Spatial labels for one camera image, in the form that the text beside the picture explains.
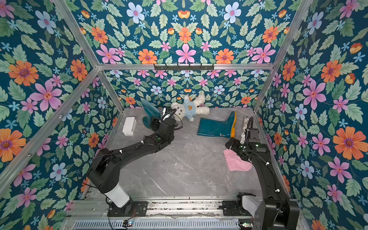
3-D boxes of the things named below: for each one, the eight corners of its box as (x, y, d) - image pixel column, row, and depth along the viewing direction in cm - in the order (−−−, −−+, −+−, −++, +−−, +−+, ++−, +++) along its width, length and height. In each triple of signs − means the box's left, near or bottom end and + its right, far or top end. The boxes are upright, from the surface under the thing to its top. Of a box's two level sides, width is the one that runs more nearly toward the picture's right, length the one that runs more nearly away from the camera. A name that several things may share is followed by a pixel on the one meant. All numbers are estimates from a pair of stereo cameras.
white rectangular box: (123, 136, 105) (120, 132, 101) (129, 120, 115) (126, 116, 111) (133, 135, 105) (130, 132, 101) (138, 120, 115) (136, 116, 111)
